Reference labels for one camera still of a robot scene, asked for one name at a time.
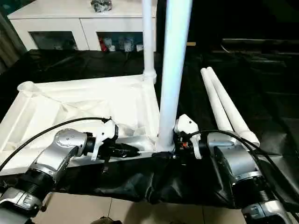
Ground white plastic table leg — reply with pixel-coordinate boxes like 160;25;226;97
156;0;193;153
200;68;234;133
206;66;261;147
141;0;158;84

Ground white plastic table top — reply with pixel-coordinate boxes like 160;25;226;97
0;72;163;177

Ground silver left leg black foot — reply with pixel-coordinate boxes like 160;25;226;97
91;216;123;224

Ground black work mat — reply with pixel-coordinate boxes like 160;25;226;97
0;47;299;210

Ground toy figures behind cabinet glass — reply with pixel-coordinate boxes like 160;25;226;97
97;33;143;52

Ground black tv cabinet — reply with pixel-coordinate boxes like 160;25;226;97
191;0;299;59

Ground white cabinet with glass doors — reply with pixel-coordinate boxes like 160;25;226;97
7;0;158;52

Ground grey plush toy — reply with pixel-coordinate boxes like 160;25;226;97
91;0;113;13

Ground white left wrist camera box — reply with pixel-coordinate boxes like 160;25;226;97
90;119;119;162

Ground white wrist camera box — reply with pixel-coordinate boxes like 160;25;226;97
90;119;119;162
173;114;202;160

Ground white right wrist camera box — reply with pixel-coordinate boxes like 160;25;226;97
173;114;202;160

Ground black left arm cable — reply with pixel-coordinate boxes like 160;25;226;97
0;117;113;172

